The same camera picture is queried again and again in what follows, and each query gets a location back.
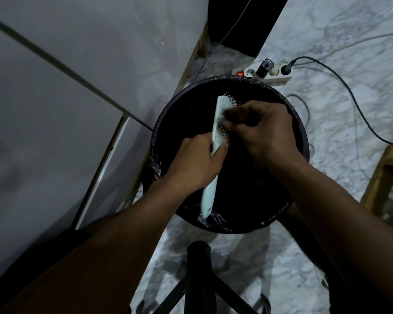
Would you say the black round trash bin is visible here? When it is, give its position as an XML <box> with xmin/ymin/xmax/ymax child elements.
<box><xmin>144</xmin><ymin>75</ymin><xmax>310</xmax><ymax>234</ymax></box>

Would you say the white cabinet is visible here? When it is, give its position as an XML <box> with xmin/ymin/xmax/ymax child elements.
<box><xmin>0</xmin><ymin>0</ymin><xmax>210</xmax><ymax>291</ymax></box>

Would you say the white plug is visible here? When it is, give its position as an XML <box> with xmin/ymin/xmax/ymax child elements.
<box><xmin>271</xmin><ymin>61</ymin><xmax>287</xmax><ymax>77</ymax></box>

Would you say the wooden furniture leg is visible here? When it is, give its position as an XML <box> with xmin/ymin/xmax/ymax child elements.
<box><xmin>360</xmin><ymin>144</ymin><xmax>393</xmax><ymax>216</ymax></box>

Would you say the black power cable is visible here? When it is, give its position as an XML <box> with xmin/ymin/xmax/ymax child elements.
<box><xmin>281</xmin><ymin>56</ymin><xmax>393</xmax><ymax>147</ymax></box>

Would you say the white power strip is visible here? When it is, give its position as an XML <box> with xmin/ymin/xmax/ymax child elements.
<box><xmin>233</xmin><ymin>59</ymin><xmax>293</xmax><ymax>87</ymax></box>

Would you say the black power adapter plug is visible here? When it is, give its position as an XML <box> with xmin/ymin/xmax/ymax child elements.
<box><xmin>256</xmin><ymin>59</ymin><xmax>275</xmax><ymax>79</ymax></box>

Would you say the person's right hand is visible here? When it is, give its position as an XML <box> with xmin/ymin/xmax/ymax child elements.
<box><xmin>221</xmin><ymin>101</ymin><xmax>307</xmax><ymax>174</ymax></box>

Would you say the person's left hand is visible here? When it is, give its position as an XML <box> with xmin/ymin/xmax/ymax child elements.
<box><xmin>166</xmin><ymin>133</ymin><xmax>229</xmax><ymax>193</ymax></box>

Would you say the black stool frame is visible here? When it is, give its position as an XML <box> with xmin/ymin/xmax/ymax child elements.
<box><xmin>136</xmin><ymin>241</ymin><xmax>272</xmax><ymax>314</ymax></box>

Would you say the person's left forearm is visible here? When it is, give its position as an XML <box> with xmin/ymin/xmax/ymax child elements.
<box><xmin>0</xmin><ymin>175</ymin><xmax>197</xmax><ymax>314</ymax></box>

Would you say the light blue hairbrush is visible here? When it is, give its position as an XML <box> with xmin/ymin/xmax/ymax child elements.
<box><xmin>200</xmin><ymin>93</ymin><xmax>237</xmax><ymax>219</ymax></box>

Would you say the thin white cable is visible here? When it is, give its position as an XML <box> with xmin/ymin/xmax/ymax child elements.
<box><xmin>193</xmin><ymin>0</ymin><xmax>254</xmax><ymax>83</ymax></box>

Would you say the person's right forearm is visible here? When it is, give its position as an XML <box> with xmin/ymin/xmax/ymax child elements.
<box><xmin>269</xmin><ymin>158</ymin><xmax>393</xmax><ymax>314</ymax></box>

